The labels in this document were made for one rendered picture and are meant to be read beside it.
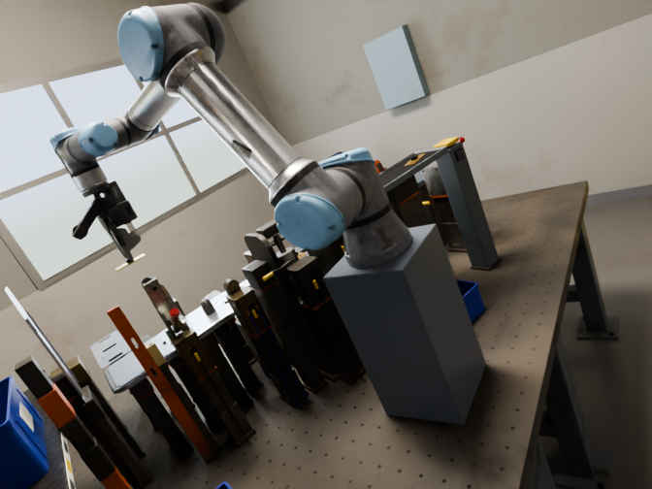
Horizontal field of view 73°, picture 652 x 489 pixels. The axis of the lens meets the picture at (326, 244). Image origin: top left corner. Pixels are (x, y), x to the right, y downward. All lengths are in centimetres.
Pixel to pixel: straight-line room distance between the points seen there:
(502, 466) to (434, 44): 300
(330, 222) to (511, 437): 58
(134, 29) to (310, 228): 45
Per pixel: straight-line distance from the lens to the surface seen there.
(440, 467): 103
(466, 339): 111
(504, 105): 350
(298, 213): 77
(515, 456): 101
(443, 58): 355
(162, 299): 119
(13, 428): 105
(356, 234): 92
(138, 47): 90
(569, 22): 338
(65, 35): 354
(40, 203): 307
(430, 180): 171
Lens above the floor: 146
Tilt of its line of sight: 18 degrees down
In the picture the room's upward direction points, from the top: 24 degrees counter-clockwise
